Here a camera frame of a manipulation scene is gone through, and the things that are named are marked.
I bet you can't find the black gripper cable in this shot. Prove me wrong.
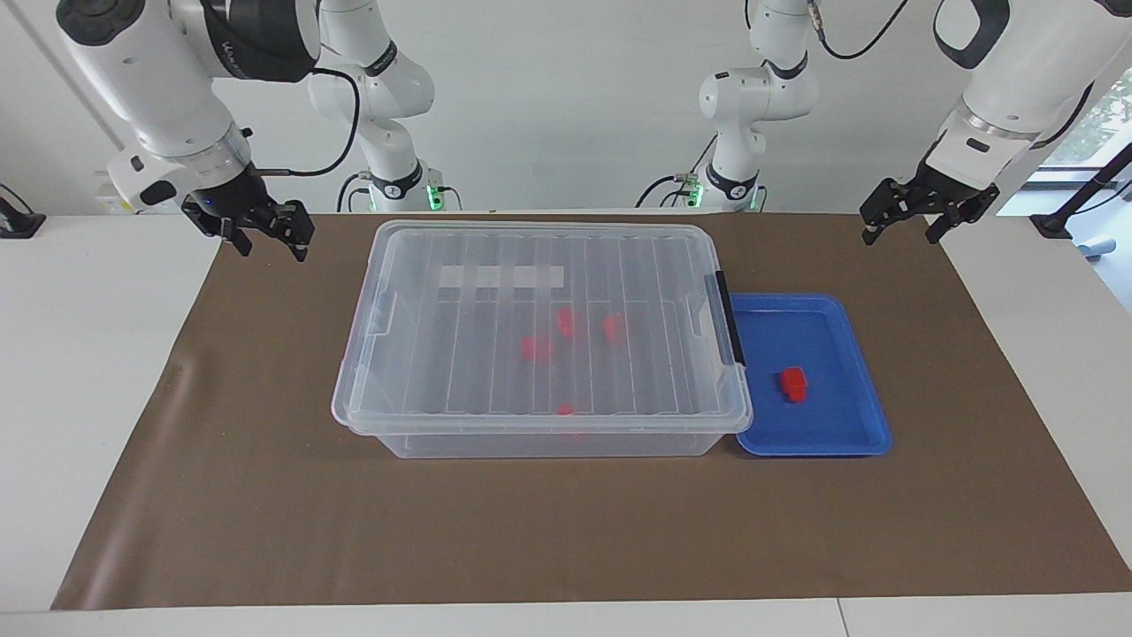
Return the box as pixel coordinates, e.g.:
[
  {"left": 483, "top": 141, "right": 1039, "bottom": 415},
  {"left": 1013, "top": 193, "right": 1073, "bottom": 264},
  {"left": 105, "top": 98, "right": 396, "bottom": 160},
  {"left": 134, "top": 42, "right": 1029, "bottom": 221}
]
[
  {"left": 805, "top": 0, "right": 1098, "bottom": 151},
  {"left": 252, "top": 67, "right": 362, "bottom": 178}
]

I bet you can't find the clear ribbed plastic lid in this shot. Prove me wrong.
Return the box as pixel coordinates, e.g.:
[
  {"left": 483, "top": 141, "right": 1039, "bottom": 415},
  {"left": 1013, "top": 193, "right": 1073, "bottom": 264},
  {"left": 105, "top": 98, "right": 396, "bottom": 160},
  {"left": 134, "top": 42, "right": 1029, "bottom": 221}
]
[{"left": 332, "top": 219, "right": 754, "bottom": 436}]

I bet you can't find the black box latch handle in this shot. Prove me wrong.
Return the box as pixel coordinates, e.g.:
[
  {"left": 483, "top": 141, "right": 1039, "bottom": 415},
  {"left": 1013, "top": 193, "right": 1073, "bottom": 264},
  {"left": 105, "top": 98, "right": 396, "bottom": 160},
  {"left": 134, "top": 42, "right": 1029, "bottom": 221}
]
[{"left": 712, "top": 271, "right": 748, "bottom": 366}]

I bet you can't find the black table clamp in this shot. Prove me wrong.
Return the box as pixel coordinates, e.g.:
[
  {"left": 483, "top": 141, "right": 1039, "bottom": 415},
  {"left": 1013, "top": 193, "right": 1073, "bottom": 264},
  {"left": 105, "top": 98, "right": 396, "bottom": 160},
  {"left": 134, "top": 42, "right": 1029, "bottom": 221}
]
[{"left": 0, "top": 184, "right": 47, "bottom": 240}]

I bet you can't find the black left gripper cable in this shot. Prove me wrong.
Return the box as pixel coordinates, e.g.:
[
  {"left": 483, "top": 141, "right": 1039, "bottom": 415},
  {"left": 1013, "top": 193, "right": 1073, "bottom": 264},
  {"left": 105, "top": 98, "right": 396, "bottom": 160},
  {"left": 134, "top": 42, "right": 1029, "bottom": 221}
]
[{"left": 805, "top": 0, "right": 1098, "bottom": 151}]

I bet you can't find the clear plastic storage box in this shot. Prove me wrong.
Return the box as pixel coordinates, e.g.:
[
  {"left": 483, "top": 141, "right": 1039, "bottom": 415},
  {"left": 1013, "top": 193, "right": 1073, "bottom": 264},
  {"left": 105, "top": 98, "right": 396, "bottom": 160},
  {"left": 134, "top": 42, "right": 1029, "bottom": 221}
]
[{"left": 332, "top": 221, "right": 754, "bottom": 459}]

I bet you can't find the blue plastic tray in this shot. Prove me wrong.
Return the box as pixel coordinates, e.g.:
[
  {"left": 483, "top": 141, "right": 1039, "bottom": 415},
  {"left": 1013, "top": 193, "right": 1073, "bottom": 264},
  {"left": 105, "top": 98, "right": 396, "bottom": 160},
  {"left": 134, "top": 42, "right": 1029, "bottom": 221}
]
[{"left": 730, "top": 293, "right": 892, "bottom": 457}]

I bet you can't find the window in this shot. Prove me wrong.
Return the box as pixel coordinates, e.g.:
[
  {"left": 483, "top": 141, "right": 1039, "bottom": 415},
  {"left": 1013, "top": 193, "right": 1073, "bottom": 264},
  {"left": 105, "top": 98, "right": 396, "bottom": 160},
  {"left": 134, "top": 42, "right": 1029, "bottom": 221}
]
[{"left": 998, "top": 66, "right": 1132, "bottom": 315}]

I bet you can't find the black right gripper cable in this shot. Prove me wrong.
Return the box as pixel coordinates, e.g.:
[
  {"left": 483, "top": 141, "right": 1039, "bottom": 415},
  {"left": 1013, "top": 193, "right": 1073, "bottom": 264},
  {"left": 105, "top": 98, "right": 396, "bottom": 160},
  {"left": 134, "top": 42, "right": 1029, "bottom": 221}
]
[{"left": 252, "top": 67, "right": 362, "bottom": 178}]

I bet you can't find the brown paper table mat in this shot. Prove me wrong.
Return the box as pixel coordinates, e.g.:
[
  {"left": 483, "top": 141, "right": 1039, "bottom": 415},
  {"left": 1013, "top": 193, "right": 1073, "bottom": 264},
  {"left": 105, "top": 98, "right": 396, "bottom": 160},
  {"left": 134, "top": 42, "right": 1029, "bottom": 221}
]
[{"left": 50, "top": 212, "right": 1132, "bottom": 611}]

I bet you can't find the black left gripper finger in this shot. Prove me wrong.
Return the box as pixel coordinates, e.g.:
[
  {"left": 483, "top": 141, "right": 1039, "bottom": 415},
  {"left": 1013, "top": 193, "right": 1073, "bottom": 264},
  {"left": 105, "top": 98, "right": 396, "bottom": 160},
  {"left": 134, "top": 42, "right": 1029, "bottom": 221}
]
[
  {"left": 926, "top": 206, "right": 974, "bottom": 245},
  {"left": 860, "top": 180, "right": 917, "bottom": 246}
]

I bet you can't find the black pole stand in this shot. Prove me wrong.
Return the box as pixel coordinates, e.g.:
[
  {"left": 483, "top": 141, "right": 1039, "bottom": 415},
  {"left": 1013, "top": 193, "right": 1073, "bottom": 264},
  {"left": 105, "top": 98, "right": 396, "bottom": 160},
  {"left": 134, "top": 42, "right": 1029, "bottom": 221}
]
[{"left": 1030, "top": 142, "right": 1132, "bottom": 240}]

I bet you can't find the black arm base cable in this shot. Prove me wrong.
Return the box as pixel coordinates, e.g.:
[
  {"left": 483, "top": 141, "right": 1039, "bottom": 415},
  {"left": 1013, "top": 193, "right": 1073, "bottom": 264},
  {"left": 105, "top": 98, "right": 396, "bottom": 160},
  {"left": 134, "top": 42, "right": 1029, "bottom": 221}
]
[
  {"left": 635, "top": 133, "right": 719, "bottom": 209},
  {"left": 336, "top": 170, "right": 377, "bottom": 213}
]

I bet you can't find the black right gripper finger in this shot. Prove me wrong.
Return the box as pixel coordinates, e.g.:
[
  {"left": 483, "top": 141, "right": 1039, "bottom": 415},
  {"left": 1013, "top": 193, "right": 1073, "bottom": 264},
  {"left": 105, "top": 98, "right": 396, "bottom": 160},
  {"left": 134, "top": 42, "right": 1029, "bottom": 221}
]
[
  {"left": 181, "top": 203, "right": 254, "bottom": 258},
  {"left": 265, "top": 201, "right": 316, "bottom": 263}
]

